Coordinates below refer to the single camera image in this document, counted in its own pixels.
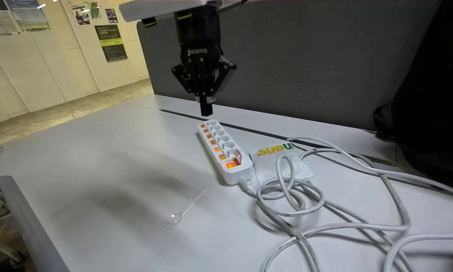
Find white paper napkin packet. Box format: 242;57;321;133
249;142;315;185

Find dark green poster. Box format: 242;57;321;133
94;24;128;62

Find white cable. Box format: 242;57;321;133
241;136;453;272

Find black office chair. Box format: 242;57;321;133
373;0;453;186

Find small portrait poster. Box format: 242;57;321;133
71;3;91;26

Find white power strip orange switches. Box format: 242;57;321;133
197;119;255;186

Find clear plastic spoon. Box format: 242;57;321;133
164;187;206;229

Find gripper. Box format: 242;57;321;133
172;5;237;117

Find row of wall posters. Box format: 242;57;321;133
0;0;51;37

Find grey partition panel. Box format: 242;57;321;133
136;0;443;131

